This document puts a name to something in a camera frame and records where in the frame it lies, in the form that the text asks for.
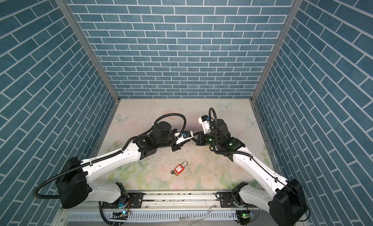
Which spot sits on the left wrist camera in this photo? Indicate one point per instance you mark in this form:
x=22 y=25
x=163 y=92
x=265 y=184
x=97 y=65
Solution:
x=185 y=134

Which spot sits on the aluminium left corner post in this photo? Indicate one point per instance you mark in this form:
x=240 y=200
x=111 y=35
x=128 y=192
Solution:
x=72 y=21

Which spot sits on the aluminium right corner post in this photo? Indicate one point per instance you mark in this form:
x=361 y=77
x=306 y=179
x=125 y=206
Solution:
x=276 y=48

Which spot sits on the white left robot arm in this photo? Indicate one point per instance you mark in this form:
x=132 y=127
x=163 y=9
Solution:
x=79 y=184

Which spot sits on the red safety padlock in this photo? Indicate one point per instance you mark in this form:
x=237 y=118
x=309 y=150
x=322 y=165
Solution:
x=179 y=169

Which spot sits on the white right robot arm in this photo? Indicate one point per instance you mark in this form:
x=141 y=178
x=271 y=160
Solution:
x=262 y=173

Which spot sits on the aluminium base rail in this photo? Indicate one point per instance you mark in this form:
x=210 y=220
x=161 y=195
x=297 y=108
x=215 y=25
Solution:
x=152 y=206

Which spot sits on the aluminium corner post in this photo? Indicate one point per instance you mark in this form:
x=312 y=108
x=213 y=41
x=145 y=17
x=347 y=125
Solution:
x=276 y=48
x=72 y=21

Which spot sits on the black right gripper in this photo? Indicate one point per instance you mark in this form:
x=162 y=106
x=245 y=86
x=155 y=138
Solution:
x=200 y=140

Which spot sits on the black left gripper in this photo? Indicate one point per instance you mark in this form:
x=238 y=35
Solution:
x=178 y=146

